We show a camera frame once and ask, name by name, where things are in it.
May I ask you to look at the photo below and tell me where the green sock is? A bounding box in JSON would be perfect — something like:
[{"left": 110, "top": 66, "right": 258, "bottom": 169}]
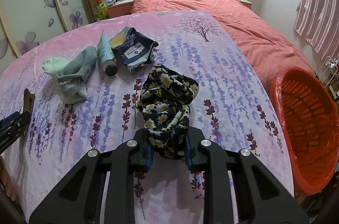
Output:
[{"left": 41, "top": 46, "right": 97, "bottom": 105}]

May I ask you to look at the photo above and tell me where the black daisy print cloth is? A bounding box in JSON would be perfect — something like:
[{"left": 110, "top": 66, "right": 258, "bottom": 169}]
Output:
[{"left": 137, "top": 65, "right": 199, "bottom": 160}]

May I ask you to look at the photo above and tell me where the light blue cream tube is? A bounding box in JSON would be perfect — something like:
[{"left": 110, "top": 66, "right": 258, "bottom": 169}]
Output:
[{"left": 97, "top": 32, "right": 118, "bottom": 77}]

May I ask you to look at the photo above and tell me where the navy snack bag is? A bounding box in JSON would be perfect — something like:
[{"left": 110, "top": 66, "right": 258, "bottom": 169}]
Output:
[{"left": 109, "top": 26, "right": 158, "bottom": 72}]

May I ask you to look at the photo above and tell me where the person left hand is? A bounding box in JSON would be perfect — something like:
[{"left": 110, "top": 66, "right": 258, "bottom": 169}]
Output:
[{"left": 0, "top": 157, "right": 17, "bottom": 202}]

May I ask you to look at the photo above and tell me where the brown hair clip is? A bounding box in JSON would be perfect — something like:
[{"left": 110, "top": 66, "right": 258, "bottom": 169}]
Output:
[{"left": 23, "top": 89, "right": 35, "bottom": 116}]

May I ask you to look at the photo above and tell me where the pink floral tablecloth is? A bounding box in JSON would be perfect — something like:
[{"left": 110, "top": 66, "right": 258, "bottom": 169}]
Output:
[{"left": 1, "top": 11, "right": 294, "bottom": 218}]

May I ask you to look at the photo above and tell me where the orange plastic basket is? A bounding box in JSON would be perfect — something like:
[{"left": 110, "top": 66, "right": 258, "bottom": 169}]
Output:
[{"left": 270, "top": 67, "right": 338, "bottom": 195}]

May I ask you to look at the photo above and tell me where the salmon pink duvet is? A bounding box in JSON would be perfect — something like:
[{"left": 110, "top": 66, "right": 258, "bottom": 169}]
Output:
[{"left": 132, "top": 0, "right": 314, "bottom": 81}]

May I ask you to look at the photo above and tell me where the pink bedside table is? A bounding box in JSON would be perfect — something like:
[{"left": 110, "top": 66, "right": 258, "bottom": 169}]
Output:
[{"left": 107, "top": 0, "right": 134, "bottom": 18}]

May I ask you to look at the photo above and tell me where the right bedside table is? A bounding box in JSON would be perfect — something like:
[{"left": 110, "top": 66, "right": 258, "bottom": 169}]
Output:
[{"left": 237, "top": 0, "right": 252, "bottom": 10}]

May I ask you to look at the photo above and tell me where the pink striped curtain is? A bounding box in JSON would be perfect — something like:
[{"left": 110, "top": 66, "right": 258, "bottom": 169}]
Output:
[{"left": 293, "top": 0, "right": 338, "bottom": 58}]

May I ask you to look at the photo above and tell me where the white wire rack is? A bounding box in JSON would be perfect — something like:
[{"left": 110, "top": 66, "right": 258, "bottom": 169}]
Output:
[{"left": 315, "top": 56, "right": 338, "bottom": 102}]

